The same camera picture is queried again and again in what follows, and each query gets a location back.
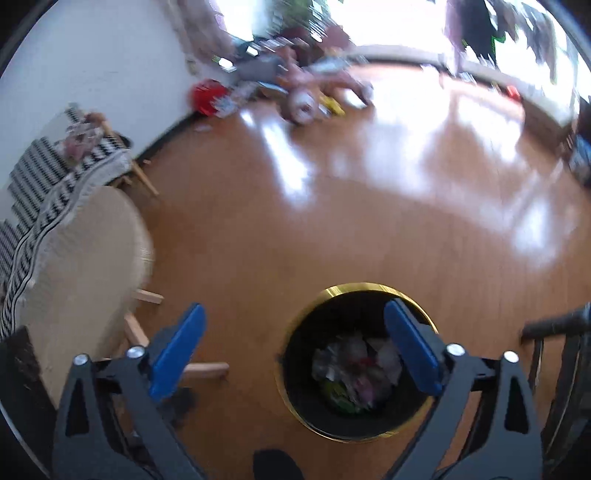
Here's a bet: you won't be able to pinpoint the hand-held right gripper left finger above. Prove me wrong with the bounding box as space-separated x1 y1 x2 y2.
52 302 208 480

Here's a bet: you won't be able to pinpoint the black bin gold rim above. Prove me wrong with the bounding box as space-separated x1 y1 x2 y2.
276 282 439 443

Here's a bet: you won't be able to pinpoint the pink cartoon cushion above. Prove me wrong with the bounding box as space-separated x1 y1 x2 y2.
62 122 105 160

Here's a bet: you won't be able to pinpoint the black chair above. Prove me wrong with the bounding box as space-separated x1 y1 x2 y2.
521 302 591 480

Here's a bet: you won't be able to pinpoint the printed white papers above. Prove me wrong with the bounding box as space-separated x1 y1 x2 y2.
217 88 259 116

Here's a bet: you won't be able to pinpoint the red plastic bag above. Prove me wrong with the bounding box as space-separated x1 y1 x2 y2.
191 79 230 115

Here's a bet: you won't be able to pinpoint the dark rounded object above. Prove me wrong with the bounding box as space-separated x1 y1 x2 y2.
253 448 305 480

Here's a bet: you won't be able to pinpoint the wooden frame sofa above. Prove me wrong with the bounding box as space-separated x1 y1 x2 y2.
0 104 160 340

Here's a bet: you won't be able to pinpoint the yellow toy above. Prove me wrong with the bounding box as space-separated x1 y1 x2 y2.
318 95 346 116

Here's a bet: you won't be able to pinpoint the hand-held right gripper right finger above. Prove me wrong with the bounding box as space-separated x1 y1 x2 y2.
383 298 543 480

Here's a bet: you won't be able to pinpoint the pink tricycle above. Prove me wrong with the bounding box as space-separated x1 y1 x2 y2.
277 51 375 125

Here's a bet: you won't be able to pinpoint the pile of wrappers and paper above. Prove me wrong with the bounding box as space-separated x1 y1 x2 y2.
311 335 404 414

